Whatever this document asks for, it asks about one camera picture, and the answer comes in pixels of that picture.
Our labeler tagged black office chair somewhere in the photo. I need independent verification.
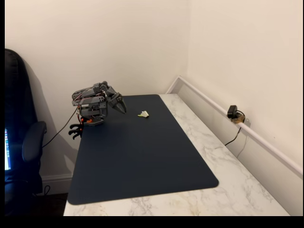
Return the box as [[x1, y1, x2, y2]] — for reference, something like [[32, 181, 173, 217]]
[[4, 48, 48, 217]]

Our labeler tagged dark blue desk mat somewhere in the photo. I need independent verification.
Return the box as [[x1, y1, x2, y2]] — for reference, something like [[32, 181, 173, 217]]
[[67, 94, 219, 206]]

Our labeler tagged laptop with lit screen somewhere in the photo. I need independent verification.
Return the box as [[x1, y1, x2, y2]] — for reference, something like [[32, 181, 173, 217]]
[[4, 127, 12, 171]]

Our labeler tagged white wall cable trunking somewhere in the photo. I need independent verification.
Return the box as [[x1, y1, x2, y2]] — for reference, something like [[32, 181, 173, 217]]
[[165, 75, 304, 177]]

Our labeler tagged brown webcam mount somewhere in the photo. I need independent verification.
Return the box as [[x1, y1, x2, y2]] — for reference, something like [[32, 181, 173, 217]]
[[231, 114, 247, 125]]

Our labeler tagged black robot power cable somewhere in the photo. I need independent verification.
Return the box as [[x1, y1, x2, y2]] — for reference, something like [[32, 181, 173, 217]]
[[42, 106, 80, 148]]

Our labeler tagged black webcam cable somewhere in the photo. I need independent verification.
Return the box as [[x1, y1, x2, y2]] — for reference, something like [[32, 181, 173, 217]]
[[224, 109, 247, 146]]

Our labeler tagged grey robot arm with base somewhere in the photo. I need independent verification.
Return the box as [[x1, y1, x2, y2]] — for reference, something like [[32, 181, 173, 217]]
[[71, 80, 115, 127]]

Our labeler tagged white skirting board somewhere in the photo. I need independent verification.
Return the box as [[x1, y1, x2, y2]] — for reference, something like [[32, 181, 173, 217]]
[[40, 173, 73, 194]]

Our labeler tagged black clamp with orange pads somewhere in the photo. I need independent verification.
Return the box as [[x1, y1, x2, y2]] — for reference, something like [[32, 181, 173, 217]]
[[68, 117, 85, 141]]

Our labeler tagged black webcam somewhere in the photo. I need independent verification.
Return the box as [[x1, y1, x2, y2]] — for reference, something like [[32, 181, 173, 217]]
[[227, 104, 238, 119]]

